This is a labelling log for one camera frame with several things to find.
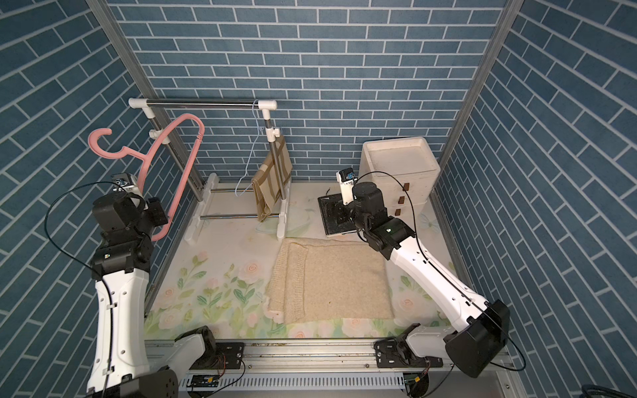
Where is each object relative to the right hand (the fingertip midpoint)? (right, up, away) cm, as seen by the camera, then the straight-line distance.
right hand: (339, 196), depth 74 cm
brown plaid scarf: (-26, +6, +13) cm, 30 cm away
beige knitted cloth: (-5, -30, +15) cm, 33 cm away
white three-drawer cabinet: (+25, +9, +17) cm, 32 cm away
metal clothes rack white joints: (-60, +1, +34) cm, 69 cm away
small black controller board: (-40, -55, -2) cm, 68 cm away
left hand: (-51, 0, -7) cm, 52 cm away
